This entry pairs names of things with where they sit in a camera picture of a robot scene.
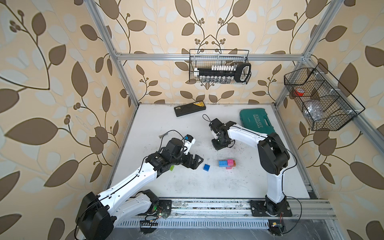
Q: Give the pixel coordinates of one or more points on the green plastic tool case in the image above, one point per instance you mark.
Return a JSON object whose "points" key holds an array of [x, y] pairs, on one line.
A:
{"points": [[256, 120]]}

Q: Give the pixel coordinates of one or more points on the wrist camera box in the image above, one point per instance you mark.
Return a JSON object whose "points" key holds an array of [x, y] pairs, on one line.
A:
{"points": [[216, 126], [176, 146]]}

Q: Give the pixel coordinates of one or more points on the black yellow tool case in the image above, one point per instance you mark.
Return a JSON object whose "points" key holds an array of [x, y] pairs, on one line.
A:
{"points": [[189, 108]]}

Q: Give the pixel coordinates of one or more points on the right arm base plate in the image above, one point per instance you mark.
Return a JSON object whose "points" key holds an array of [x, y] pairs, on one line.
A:
{"points": [[267, 208]]}

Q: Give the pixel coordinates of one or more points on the black socket tool set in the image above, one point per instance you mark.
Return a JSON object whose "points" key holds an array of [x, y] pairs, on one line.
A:
{"points": [[239, 73]]}

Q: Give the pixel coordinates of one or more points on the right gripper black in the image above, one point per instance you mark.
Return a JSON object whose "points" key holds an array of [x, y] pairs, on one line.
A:
{"points": [[213, 141]]}

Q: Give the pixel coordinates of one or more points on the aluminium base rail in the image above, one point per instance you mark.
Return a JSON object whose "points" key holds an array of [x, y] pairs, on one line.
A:
{"points": [[194, 208]]}

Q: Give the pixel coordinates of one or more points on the black wire basket centre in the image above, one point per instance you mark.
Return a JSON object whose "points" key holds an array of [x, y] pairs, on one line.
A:
{"points": [[205, 58]]}

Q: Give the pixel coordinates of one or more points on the clear plastic bag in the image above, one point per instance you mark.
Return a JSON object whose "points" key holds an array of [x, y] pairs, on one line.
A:
{"points": [[313, 110]]}

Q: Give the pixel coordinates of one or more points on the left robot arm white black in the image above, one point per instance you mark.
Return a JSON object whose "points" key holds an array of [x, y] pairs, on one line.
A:
{"points": [[99, 214]]}

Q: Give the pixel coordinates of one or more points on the black wire basket right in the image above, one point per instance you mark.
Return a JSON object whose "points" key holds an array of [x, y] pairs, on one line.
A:
{"points": [[339, 104]]}

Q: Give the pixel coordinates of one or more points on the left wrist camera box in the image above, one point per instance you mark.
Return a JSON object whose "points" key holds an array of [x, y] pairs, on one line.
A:
{"points": [[176, 146]]}

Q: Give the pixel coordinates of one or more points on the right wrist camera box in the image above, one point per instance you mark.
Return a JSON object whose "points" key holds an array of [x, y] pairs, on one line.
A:
{"points": [[216, 126]]}

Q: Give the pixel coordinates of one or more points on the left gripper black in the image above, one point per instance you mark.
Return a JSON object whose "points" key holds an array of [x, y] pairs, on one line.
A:
{"points": [[194, 164]]}

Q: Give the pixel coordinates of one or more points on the red tape roll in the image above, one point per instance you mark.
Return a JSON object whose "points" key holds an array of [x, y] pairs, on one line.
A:
{"points": [[299, 92]]}

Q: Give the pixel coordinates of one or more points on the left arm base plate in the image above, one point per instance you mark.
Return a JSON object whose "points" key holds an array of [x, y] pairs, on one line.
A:
{"points": [[162, 208]]}

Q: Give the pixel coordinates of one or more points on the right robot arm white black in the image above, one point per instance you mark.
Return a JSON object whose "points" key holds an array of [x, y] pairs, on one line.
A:
{"points": [[273, 156]]}

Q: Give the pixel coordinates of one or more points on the black wire basket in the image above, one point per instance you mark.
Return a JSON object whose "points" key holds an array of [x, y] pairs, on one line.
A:
{"points": [[339, 104], [205, 58]]}

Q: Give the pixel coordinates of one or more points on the dark blue lego brick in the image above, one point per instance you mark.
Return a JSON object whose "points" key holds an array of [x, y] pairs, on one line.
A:
{"points": [[206, 167]]}

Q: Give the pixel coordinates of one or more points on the light blue long lego brick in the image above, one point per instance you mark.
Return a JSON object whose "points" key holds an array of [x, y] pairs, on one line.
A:
{"points": [[223, 164]]}

